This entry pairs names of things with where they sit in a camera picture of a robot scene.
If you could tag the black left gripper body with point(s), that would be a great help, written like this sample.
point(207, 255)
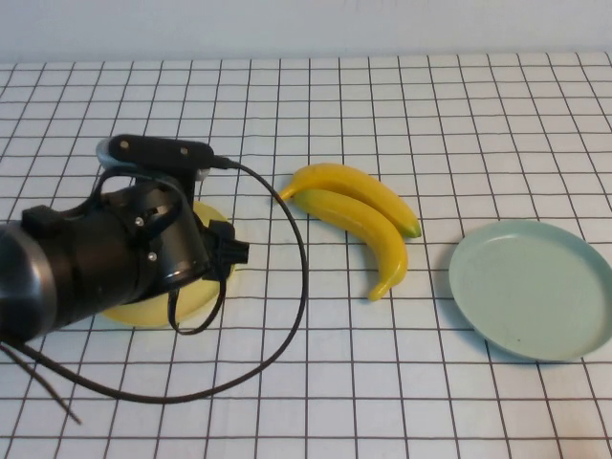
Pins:
point(217, 253)

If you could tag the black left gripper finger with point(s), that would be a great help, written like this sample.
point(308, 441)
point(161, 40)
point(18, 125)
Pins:
point(222, 231)
point(237, 253)

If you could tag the curved yellow banana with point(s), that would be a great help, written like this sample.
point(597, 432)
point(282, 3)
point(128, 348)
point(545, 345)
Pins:
point(363, 225)

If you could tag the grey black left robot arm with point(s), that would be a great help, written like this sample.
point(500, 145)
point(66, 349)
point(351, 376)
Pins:
point(95, 268)

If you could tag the yellow plastic plate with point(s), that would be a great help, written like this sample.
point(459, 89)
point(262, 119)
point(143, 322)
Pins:
point(143, 313)

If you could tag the light green plastic plate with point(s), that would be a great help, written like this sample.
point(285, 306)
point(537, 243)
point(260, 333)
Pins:
point(526, 291)

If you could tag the yellow banana with green tip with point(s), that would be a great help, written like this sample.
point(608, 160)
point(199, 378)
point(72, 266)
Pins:
point(373, 191)

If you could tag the white black grid tablecloth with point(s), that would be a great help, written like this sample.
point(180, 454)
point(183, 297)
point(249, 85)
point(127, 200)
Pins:
point(354, 406)

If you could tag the black zip tie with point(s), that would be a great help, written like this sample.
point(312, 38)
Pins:
point(57, 399)

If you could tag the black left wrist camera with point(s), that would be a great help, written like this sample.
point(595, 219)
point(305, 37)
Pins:
point(153, 148)

